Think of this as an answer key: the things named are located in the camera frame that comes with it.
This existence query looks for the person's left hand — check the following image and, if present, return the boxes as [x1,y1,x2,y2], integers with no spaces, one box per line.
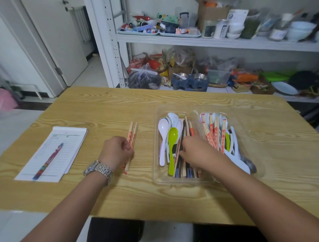
[98,136,135,173]

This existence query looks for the person's right hand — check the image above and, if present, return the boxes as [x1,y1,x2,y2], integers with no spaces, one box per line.
[179,135,226,173]

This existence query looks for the wooden chopstick with red print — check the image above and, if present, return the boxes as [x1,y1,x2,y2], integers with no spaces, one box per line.
[124,122,138,175]
[122,121,134,173]

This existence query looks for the person's left forearm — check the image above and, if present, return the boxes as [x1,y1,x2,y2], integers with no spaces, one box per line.
[21,169,112,242]

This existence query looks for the person's right forearm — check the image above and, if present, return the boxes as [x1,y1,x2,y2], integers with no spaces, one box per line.
[211,155,319,242]

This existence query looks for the lime green plastic spoon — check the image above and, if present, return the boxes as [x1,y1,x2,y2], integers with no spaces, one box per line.
[167,127,179,176]

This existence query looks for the bundle of mixed chopsticks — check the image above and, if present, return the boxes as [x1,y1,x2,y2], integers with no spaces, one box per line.
[173,116,203,179]

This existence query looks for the clear plastic divided tray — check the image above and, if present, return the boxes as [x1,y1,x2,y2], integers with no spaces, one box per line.
[153,105,265,185]

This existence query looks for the silver metal wristwatch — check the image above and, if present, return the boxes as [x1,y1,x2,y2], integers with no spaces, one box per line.
[83,160,114,186]

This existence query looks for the large white plastic spoon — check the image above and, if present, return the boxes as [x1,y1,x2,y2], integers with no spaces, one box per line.
[159,118,169,167]

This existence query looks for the pile of red print chopsticks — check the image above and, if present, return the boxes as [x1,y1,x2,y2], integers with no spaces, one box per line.
[199,112,228,153]

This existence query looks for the silver metal spoon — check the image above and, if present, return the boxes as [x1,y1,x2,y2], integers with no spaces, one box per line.
[240,155,257,174]

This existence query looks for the blue double pet bowl stand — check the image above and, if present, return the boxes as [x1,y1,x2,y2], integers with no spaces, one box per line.
[171,72,209,92]

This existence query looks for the black plastic bag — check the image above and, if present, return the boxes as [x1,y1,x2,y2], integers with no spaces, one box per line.
[127,63,162,90]

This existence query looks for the white lined notepad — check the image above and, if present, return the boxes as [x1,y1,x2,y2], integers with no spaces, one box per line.
[14,126,89,183]

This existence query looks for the colourful patterned pen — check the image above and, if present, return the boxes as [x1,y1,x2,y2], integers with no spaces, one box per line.
[32,143,64,181]

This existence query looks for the person's black trousers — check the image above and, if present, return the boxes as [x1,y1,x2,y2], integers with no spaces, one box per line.
[87,217,268,242]

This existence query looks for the small brown cardboard box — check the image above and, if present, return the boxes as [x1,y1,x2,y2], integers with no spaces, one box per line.
[168,65,193,79]

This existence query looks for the clear plastic storage box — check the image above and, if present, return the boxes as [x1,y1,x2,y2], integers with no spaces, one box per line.
[207,69,233,86]

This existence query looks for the red snack bags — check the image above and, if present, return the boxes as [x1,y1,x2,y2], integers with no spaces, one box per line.
[126,51,167,75]

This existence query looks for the orange packet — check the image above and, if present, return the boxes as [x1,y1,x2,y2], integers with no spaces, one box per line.
[235,72,259,83]

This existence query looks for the clear bag of goods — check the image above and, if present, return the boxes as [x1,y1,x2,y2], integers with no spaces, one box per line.
[166,47,196,68]

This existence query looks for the white metal shelf unit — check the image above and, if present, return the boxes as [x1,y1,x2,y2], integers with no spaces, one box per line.
[84,0,319,103]

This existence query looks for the white oval plate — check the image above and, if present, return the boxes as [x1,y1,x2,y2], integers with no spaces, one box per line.
[271,81,299,95]

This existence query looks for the green plastic plate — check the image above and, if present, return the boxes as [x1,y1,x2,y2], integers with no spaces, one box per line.
[261,70,297,82]

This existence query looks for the white tray of small items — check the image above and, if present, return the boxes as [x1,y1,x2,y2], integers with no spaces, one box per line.
[117,15,160,36]

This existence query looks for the white tray of toys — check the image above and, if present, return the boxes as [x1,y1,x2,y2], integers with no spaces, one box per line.
[157,13,201,38]

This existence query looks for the white tin can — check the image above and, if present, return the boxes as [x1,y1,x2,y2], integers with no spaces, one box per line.
[213,19,229,40]

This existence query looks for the pink bag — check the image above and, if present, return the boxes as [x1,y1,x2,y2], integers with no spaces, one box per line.
[0,88,19,112]

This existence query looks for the stack of small white bowls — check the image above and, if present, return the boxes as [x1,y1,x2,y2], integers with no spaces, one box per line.
[227,22,245,39]

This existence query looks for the white door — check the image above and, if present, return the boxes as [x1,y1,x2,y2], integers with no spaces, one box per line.
[21,0,89,87]

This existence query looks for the white radiator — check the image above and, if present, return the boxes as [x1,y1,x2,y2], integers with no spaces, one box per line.
[69,6,92,43]

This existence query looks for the black round bowl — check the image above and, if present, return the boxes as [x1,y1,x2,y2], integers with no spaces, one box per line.
[289,70,319,91]

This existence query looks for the dark green bag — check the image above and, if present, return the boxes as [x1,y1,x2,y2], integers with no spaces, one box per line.
[240,14,262,40]

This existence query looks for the white paper box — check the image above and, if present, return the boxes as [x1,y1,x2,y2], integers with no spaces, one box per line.
[226,9,249,26]

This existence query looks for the clear glass bottle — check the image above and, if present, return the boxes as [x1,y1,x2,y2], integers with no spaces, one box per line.
[268,13,292,42]

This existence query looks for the large white bowls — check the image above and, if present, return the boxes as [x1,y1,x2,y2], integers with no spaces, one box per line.
[286,21,317,42]

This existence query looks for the clear container with black handle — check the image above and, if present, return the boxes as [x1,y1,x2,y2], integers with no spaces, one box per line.
[179,12,198,29]

